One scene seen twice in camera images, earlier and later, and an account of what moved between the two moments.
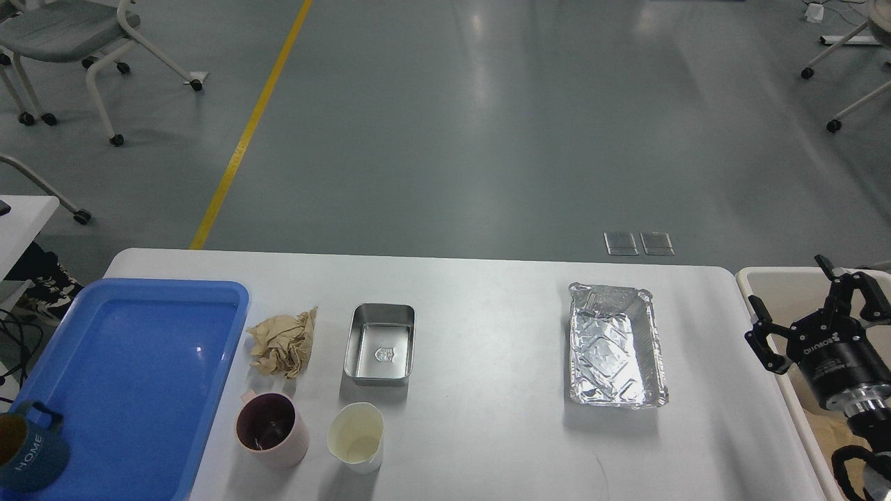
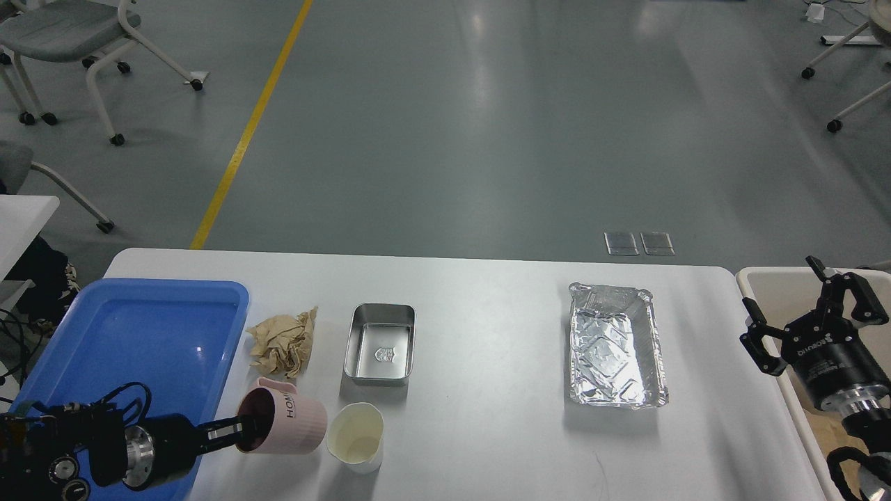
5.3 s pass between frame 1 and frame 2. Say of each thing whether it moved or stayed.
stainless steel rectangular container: stayed
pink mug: moved
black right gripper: stayed
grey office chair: stayed
